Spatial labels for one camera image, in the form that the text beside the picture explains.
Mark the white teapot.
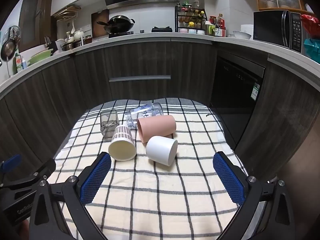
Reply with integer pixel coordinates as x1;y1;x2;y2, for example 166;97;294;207
73;28;85;41

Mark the patterned paper cup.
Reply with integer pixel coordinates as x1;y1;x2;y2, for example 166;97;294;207
108;124;137;162

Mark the dark sauce bottle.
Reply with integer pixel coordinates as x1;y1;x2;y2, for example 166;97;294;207
215;13;226;37

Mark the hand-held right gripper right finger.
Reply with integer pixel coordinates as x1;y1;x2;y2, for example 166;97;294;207
212;151;296;240

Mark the grey transparent square cup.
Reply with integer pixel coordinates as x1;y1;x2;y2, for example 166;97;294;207
100;108;119;139

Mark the brown wooden door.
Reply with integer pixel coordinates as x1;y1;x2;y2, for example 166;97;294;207
18;0;55;53

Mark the black gas hob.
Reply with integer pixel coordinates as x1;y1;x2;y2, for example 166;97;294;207
108;26;173;39

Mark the wooden cutting board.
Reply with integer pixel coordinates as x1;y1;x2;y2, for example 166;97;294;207
91;9;110;39

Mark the stainless steel pot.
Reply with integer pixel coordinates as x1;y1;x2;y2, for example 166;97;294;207
61;41;83;52

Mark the clear plastic cup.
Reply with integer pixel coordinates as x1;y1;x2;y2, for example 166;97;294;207
125;102;164;129

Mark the black microwave oven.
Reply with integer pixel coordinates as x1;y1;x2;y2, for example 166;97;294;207
253;10;304;54

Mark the green basin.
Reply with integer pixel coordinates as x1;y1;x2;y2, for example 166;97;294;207
27;48;54;67

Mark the dark wood drawer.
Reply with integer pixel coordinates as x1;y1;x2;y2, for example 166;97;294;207
104;39;175;102

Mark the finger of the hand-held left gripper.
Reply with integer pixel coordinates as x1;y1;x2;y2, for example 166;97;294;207
4;158;57;193
0;154;23;189

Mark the white cup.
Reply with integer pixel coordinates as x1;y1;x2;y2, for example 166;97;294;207
146;135;179;167

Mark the black built-in dishwasher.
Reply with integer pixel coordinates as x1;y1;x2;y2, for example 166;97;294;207
209;54;266;151

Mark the red plastic bag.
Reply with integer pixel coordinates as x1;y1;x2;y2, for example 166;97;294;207
300;14;320;37

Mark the hanging frying pan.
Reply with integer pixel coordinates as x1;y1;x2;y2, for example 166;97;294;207
0;38;16;62

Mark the black spice rack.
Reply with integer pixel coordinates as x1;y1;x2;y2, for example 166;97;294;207
174;4;207;34

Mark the green dish soap bottle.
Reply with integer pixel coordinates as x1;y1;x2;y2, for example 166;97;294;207
15;53;24;73

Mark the hanging wire shelf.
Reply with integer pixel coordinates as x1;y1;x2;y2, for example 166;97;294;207
53;5;82;21

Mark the black wok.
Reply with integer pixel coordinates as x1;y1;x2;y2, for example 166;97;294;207
97;15;136;34

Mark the teal bag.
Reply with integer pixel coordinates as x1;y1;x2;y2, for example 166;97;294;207
303;38;320;64

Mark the pink cup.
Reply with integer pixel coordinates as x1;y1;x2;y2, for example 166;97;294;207
137;115;177;144

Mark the white bowl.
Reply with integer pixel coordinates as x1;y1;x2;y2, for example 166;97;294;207
232;30;252;40

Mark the checked cream cloth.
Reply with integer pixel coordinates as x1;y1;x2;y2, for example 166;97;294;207
46;97;250;240

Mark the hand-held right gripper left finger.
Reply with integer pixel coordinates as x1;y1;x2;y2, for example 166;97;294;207
29;152;112;240

